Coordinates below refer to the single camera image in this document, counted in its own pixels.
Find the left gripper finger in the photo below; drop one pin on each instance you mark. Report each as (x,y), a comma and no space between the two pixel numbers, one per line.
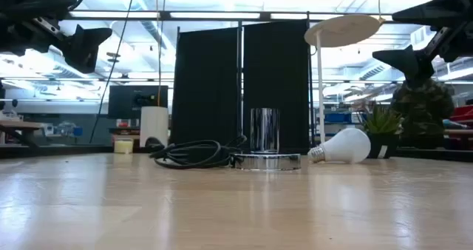
(83,48)
(33,0)

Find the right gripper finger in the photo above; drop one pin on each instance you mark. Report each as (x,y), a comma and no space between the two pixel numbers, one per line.
(414,67)
(443,9)

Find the white lightbulb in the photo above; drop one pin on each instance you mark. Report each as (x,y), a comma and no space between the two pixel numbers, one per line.
(347,146)

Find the chrome lamp base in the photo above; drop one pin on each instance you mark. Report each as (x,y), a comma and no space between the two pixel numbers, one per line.
(264,131)

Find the person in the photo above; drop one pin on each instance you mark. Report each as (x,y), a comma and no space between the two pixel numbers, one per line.
(423,109)

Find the red storage bin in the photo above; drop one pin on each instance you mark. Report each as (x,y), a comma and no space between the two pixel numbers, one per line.
(462,115)

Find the black computer monitor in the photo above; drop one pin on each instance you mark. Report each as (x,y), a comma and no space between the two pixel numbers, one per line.
(125,102)

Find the potted succulent plant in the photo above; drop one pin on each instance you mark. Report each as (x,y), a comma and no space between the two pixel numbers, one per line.
(382,131)

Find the wooden workbench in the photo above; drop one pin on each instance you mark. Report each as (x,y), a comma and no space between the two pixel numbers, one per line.
(18,125)

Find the blue storage bin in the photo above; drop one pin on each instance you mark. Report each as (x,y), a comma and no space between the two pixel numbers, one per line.
(340,117)

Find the black folding screen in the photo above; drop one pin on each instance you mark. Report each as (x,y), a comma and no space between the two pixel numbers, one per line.
(207,87)

